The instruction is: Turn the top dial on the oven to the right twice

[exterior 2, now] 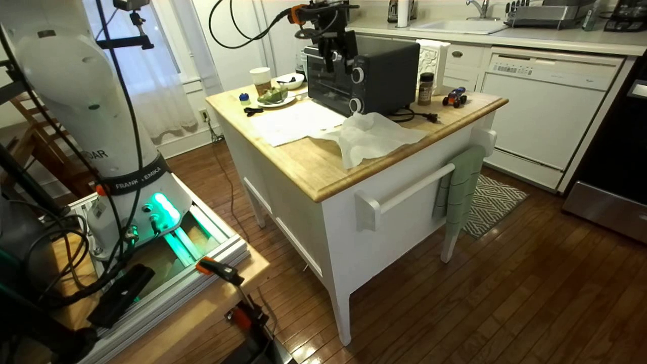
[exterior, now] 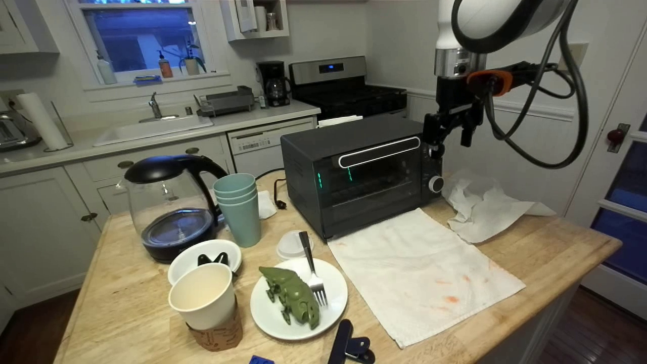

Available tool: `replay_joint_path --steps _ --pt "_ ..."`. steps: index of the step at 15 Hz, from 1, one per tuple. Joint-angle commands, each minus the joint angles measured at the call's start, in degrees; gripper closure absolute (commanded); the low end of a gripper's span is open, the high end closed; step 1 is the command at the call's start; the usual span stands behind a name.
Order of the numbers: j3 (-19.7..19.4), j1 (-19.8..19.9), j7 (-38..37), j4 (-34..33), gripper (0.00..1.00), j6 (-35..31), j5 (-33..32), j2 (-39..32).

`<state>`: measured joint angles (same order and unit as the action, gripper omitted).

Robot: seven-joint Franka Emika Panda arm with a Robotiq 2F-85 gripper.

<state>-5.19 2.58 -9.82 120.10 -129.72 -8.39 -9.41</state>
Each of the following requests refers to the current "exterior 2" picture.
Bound white sheer curtain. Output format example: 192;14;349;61
111;0;227;147

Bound wooden chair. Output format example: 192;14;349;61
0;84;98;205

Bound crumpled white paper towel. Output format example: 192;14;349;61
309;111;428;172

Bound teal hanging towel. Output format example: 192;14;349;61
442;141;490;238

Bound small toy car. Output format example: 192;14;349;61
441;84;470;110

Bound black cable with orange end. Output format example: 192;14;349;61
206;0;314;52

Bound black oven power cable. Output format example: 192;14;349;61
389;106;441;126

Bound cream paper cup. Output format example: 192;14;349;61
246;65;276;100

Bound black toaster oven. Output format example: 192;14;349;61
304;34;423;120

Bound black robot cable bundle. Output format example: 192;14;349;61
0;0;157;319

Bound white dishwasher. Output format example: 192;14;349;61
480;45;626;192

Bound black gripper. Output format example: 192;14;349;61
308;0;361;74

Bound white kitchen sink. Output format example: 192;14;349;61
415;16;510;39

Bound clamp with orange handle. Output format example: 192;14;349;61
195;257;290;364

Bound flat black box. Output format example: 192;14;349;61
86;262;157;329

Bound teal glowing unit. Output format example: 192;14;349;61
146;190;206;268

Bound robot mounting platform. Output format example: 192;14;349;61
65;172;274;364

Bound green toy crocodile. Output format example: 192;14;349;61
256;84;290;106

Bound white paper towel roll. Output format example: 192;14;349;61
394;0;413;28

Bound small spice bottle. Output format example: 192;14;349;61
416;70;436;108

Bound white bowl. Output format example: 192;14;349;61
271;70;308;93

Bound metal faucet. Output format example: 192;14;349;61
466;0;496;20

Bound white base cabinets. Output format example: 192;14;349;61
441;41;490;93

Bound dark dish rack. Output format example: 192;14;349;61
503;0;599;31

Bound patterned floor rug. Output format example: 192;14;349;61
461;172;530;240

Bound white round plate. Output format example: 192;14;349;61
256;88;302;111

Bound white kitchen island cart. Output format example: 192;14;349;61
205;68;511;349

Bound white patterned container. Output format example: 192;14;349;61
415;39;453;91

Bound flat white cloth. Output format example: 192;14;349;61
249;100;348;149

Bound black kitchen stove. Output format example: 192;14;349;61
561;63;647;247

